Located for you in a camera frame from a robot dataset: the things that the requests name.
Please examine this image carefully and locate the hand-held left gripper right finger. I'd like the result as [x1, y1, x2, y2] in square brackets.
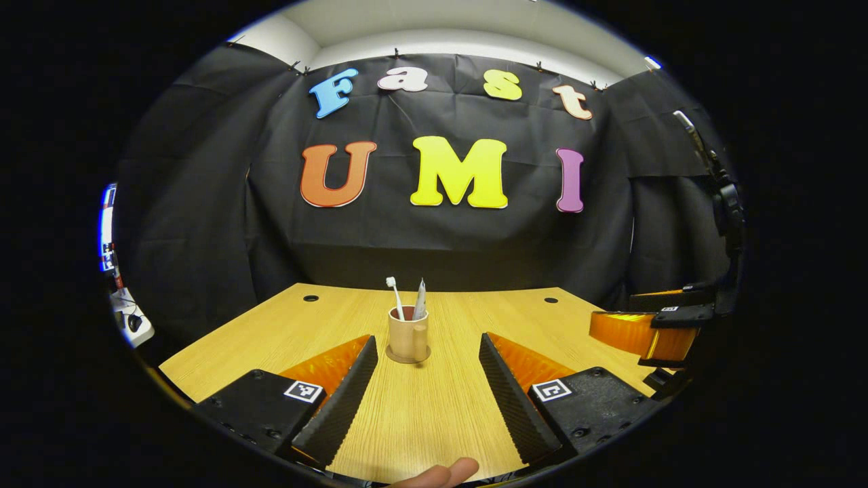
[479, 332, 669, 467]

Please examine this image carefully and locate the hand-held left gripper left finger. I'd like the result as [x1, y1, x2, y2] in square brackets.
[197, 334, 379, 470]

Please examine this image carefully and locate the beige cup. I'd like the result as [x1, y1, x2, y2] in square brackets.
[387, 306, 429, 361]

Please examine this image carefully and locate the white toothbrush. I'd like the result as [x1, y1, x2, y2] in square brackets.
[386, 277, 406, 321]

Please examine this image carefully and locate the wooden desktop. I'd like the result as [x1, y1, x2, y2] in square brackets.
[158, 283, 679, 485]

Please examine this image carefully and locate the black stand with silver bar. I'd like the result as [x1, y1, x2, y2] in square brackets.
[673, 110, 748, 316]

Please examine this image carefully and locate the black backdrop cloth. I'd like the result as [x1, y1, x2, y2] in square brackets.
[115, 44, 736, 346]

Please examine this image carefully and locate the white side table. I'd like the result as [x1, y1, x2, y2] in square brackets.
[108, 288, 155, 350]

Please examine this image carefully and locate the lit blue screen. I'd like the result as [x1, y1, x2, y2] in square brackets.
[100, 183, 118, 273]

